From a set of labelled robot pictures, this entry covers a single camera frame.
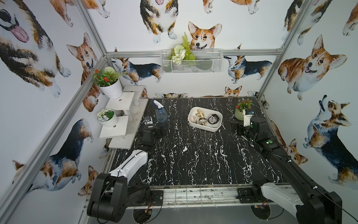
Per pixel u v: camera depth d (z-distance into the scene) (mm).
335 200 386
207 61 929
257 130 589
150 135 654
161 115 1097
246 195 736
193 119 1062
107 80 804
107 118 795
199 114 1066
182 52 786
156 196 736
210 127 959
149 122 763
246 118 705
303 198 424
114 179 415
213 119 1020
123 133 818
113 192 405
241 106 1005
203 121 1054
